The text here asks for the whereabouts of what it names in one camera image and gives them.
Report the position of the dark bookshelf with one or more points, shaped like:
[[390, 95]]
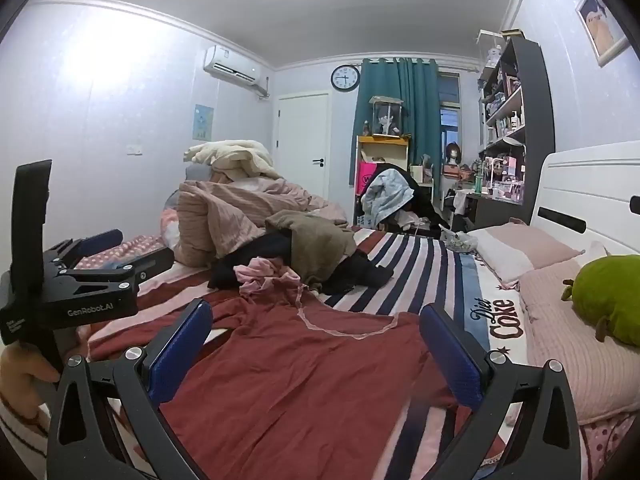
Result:
[[537, 100]]

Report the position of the pink quilt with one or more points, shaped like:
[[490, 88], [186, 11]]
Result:
[[220, 210]]

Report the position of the olive garment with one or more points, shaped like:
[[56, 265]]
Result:
[[315, 245]]

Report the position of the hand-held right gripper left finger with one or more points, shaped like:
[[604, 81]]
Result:
[[179, 356]]

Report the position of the wig on mannequin head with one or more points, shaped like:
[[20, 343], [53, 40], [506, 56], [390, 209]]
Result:
[[453, 152]]

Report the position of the light blue clothes on chair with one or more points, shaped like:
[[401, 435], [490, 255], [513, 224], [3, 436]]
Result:
[[422, 205]]

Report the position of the black clothes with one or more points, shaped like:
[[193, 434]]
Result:
[[360, 277]]

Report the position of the round wall clock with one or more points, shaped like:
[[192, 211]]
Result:
[[345, 78]]

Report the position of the person's left forearm striped sleeve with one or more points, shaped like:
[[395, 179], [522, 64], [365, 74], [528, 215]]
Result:
[[25, 427]]

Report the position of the teal curtain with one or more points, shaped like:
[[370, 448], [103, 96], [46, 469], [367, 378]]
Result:
[[420, 110]]

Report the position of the pink bag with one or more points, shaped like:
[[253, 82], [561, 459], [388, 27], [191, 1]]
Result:
[[366, 177]]

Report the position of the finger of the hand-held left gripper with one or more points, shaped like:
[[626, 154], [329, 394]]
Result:
[[95, 241], [150, 262]]

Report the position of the window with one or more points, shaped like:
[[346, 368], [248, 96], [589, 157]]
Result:
[[449, 115]]

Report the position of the red garment with lace trim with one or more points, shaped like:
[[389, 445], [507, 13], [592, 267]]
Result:
[[310, 385]]

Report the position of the striped fleece blanket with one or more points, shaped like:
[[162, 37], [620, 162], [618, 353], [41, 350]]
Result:
[[430, 270]]

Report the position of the glass display case with figure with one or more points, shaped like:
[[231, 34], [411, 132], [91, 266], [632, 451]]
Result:
[[386, 116]]

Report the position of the cream blanket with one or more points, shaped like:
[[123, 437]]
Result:
[[235, 157]]

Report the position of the pink garment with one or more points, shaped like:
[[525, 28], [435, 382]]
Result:
[[262, 272]]

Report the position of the white and pink pillow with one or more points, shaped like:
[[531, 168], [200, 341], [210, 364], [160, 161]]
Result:
[[520, 250]]

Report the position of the person's left hand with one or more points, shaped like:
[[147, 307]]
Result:
[[27, 367]]

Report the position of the white door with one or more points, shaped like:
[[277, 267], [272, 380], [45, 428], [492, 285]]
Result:
[[302, 145]]

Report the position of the yellow shelf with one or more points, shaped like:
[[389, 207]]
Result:
[[382, 141]]

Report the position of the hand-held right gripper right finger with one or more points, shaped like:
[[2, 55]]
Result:
[[450, 360]]

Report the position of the blue wall poster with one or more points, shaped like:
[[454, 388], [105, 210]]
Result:
[[203, 122]]

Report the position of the white air conditioner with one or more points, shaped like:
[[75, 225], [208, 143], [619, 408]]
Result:
[[232, 66]]

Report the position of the framed wall picture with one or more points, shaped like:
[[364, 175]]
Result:
[[602, 22]]

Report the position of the pink ribbed pillow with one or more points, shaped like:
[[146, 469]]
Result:
[[565, 340]]

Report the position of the wall socket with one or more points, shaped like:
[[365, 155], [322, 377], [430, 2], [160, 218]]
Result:
[[134, 149]]

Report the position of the white headboard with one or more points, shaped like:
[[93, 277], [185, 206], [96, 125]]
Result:
[[595, 185]]

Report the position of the small floral pouch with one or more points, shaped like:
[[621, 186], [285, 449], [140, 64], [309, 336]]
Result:
[[460, 241]]

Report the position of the pink dotted bed sheet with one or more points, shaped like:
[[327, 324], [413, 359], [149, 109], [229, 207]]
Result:
[[135, 250]]

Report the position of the green plush toy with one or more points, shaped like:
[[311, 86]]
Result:
[[607, 295]]

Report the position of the cluttered desk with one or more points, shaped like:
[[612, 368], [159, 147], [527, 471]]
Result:
[[492, 205]]

